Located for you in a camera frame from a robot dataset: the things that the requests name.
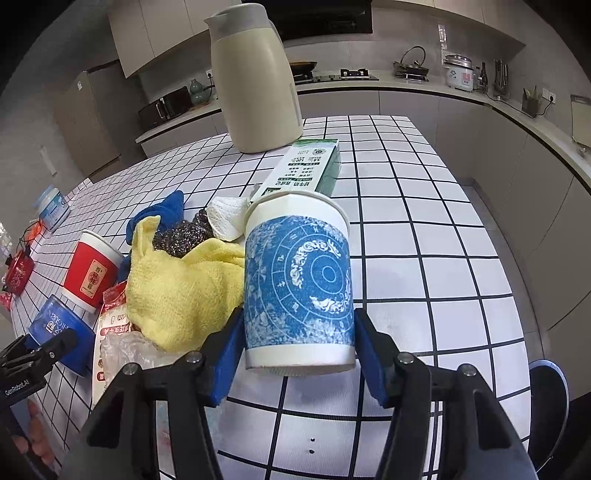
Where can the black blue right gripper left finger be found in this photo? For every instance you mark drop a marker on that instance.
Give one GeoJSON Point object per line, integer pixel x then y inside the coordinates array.
{"type": "Point", "coordinates": [118, 441]}

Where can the blue white paper cup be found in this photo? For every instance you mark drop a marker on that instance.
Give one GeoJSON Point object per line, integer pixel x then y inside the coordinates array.
{"type": "Point", "coordinates": [298, 306]}

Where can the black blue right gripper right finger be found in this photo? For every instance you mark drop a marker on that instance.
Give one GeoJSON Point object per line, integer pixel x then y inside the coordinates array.
{"type": "Point", "coordinates": [478, 439]}

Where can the kettle on rack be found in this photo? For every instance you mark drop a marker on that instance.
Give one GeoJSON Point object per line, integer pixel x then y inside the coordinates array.
{"type": "Point", "coordinates": [415, 70]}

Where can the white blue plastic container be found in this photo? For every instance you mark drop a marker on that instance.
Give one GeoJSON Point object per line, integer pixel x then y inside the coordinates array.
{"type": "Point", "coordinates": [52, 208]}

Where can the red white paper cup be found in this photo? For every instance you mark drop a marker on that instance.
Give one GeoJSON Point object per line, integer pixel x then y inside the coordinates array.
{"type": "Point", "coordinates": [93, 269]}

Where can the white rice cooker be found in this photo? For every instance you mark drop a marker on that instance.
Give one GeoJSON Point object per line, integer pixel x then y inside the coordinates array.
{"type": "Point", "coordinates": [459, 72]}

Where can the black stool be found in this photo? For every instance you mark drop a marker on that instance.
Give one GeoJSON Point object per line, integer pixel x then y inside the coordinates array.
{"type": "Point", "coordinates": [550, 403]}

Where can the green ceramic vase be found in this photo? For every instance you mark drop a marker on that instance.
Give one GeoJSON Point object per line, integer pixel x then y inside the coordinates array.
{"type": "Point", "coordinates": [198, 93]}

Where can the brown refrigerator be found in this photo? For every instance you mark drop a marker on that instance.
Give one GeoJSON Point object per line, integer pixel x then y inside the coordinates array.
{"type": "Point", "coordinates": [98, 119]}

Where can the green white milk carton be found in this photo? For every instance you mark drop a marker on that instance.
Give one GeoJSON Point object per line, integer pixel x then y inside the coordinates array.
{"type": "Point", "coordinates": [309, 165]}

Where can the black frying pan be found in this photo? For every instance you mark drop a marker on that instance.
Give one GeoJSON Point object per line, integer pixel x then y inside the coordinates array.
{"type": "Point", "coordinates": [302, 68]}

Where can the cutting board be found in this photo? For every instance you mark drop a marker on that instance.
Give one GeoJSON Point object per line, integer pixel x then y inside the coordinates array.
{"type": "Point", "coordinates": [581, 120]}

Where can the crumpled white tissue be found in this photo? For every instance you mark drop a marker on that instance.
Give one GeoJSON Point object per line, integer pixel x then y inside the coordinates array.
{"type": "Point", "coordinates": [226, 215]}

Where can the black range hood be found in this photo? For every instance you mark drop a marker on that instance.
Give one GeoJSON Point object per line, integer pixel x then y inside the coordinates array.
{"type": "Point", "coordinates": [298, 19]}

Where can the yellow knitted cloth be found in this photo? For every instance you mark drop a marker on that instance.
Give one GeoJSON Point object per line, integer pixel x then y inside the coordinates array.
{"type": "Point", "coordinates": [177, 302]}

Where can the beige thermos jug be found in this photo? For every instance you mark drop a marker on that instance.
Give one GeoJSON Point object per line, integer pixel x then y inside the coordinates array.
{"type": "Point", "coordinates": [253, 80]}

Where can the blue cloth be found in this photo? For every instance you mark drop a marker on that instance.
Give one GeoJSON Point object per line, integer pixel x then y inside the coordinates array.
{"type": "Point", "coordinates": [170, 210]}

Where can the gas stove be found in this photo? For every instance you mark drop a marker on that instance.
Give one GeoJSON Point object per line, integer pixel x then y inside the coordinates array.
{"type": "Point", "coordinates": [309, 77]}

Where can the steel wool scrubber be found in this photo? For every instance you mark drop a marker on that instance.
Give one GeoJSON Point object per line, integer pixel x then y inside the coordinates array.
{"type": "Point", "coordinates": [184, 236]}

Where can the red pouch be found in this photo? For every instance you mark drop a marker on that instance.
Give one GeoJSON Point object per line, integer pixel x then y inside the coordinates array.
{"type": "Point", "coordinates": [20, 267]}

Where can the red white snack bag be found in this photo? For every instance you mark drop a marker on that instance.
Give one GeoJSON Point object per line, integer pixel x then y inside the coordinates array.
{"type": "Point", "coordinates": [118, 342]}

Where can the utensil holder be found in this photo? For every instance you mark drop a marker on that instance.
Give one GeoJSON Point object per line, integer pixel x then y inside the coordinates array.
{"type": "Point", "coordinates": [531, 102]}

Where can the blue tissue pack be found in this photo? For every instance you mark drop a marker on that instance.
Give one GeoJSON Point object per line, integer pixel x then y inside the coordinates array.
{"type": "Point", "coordinates": [55, 317]}

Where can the black microwave oven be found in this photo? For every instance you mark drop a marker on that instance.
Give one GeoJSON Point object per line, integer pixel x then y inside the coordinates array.
{"type": "Point", "coordinates": [165, 108]}

